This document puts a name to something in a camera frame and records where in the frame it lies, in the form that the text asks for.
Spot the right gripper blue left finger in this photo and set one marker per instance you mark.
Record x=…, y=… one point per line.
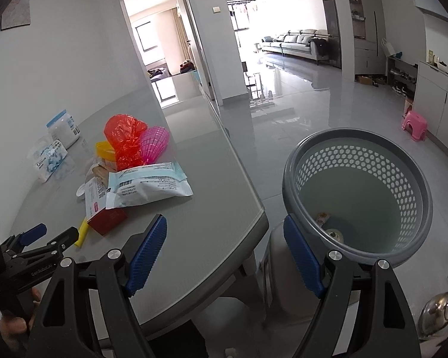
x=141, y=252

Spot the pink plastic mesh basket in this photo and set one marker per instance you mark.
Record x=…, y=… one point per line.
x=153, y=142

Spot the grey perforated trash basket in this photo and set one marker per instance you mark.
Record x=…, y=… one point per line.
x=376, y=194

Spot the red plastic bag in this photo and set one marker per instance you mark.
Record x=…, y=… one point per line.
x=124, y=132

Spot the white blue wet wipes pack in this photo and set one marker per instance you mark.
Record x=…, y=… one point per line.
x=142, y=185

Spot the metal pot lid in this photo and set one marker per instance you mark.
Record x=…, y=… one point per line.
x=434, y=316

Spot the blue white tissue pack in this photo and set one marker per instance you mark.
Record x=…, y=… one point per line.
x=46, y=155

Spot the white sideboard cabinet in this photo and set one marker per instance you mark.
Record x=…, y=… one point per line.
x=431, y=101

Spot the framed wall picture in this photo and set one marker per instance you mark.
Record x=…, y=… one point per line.
x=17, y=14

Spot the yellow plastic stick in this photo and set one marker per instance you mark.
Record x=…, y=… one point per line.
x=82, y=233

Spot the white jar blue lid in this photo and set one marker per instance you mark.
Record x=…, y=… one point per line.
x=63, y=128

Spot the pink plastic stool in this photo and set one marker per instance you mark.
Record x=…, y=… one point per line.
x=415, y=124

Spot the light grey sofa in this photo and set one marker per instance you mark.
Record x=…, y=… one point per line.
x=308, y=44

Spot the red white toothpaste box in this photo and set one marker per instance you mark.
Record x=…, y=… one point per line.
x=98, y=217

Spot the pink white wrapper in basket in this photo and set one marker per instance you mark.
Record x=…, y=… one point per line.
x=322, y=218

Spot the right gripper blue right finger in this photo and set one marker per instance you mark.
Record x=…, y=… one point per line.
x=306, y=262

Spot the shoe rack with shoes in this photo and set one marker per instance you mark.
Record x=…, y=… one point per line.
x=402, y=76

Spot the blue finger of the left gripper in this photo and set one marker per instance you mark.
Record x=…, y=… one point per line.
x=32, y=235

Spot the person's left hand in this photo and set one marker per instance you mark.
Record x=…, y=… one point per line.
x=13, y=329

